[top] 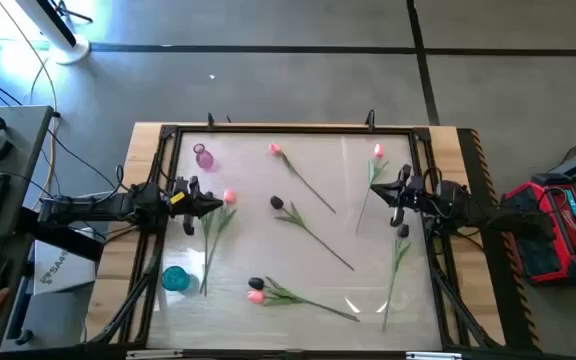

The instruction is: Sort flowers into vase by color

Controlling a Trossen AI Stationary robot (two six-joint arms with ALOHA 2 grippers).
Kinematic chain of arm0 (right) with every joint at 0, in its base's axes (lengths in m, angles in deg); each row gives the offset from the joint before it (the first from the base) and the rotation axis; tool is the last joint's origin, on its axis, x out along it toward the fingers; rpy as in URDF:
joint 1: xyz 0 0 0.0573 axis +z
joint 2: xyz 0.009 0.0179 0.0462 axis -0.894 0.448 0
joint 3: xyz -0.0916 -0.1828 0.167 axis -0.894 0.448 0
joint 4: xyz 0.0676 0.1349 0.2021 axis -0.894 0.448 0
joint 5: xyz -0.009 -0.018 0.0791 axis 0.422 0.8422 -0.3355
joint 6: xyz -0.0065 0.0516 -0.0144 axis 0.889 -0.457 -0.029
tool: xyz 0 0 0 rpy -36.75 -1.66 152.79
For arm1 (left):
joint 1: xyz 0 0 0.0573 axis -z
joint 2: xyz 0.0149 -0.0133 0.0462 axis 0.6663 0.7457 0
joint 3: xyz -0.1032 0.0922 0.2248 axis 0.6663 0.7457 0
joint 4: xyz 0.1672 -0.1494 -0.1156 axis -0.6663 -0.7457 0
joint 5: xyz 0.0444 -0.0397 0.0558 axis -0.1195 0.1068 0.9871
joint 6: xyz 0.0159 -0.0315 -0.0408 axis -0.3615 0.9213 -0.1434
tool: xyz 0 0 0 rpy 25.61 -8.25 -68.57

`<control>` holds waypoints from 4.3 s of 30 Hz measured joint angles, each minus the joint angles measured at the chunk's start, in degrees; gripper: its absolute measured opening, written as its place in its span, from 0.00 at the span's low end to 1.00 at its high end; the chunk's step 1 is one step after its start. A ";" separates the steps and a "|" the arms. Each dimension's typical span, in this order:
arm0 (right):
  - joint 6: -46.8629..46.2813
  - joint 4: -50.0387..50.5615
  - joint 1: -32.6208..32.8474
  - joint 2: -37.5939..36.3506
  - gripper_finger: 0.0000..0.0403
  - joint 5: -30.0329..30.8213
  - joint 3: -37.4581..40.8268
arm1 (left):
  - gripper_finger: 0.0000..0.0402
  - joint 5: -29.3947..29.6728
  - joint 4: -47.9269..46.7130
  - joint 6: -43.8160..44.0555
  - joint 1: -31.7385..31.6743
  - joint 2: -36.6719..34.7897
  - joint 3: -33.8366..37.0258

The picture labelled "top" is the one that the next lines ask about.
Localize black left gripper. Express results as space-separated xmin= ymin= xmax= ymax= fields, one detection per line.
xmin=166 ymin=175 xmax=225 ymax=237

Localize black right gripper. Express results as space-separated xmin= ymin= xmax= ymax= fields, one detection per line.
xmin=370 ymin=164 xmax=439 ymax=228

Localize pink artificial tulip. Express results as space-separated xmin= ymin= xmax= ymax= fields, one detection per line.
xmin=200 ymin=187 xmax=239 ymax=286
xmin=267 ymin=142 xmax=338 ymax=215
xmin=354 ymin=142 xmax=390 ymax=237
xmin=246 ymin=290 xmax=361 ymax=323

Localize black artificial tulip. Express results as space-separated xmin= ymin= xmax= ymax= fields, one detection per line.
xmin=381 ymin=223 xmax=413 ymax=334
xmin=247 ymin=276 xmax=329 ymax=314
xmin=269 ymin=195 xmax=356 ymax=273

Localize purple glass vase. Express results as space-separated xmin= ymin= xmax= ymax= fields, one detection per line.
xmin=192 ymin=143 xmax=216 ymax=172

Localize teal glass vase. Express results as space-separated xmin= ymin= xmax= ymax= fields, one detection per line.
xmin=161 ymin=265 xmax=192 ymax=293

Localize black hazard-striped floor strip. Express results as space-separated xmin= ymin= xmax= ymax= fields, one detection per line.
xmin=456 ymin=127 xmax=543 ymax=352

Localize white cardboard box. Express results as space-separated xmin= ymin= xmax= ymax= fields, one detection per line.
xmin=32 ymin=239 xmax=97 ymax=296

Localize red and black tool case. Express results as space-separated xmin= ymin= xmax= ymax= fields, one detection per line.
xmin=500 ymin=172 xmax=576 ymax=287

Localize grey desk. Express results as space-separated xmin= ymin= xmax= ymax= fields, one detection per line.
xmin=0 ymin=104 xmax=54 ymax=354

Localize black metal table frame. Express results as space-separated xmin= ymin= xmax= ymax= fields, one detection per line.
xmin=87 ymin=123 xmax=502 ymax=351

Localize black cable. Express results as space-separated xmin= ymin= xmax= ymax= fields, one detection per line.
xmin=45 ymin=128 xmax=125 ymax=194

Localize yellow cable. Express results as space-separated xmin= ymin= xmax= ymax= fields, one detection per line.
xmin=0 ymin=0 xmax=60 ymax=199

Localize silver metal bracket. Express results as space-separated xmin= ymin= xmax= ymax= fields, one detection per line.
xmin=406 ymin=351 xmax=462 ymax=360
xmin=126 ymin=349 xmax=184 ymax=360

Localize white pedestal stand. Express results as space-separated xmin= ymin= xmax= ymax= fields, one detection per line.
xmin=15 ymin=0 xmax=92 ymax=66

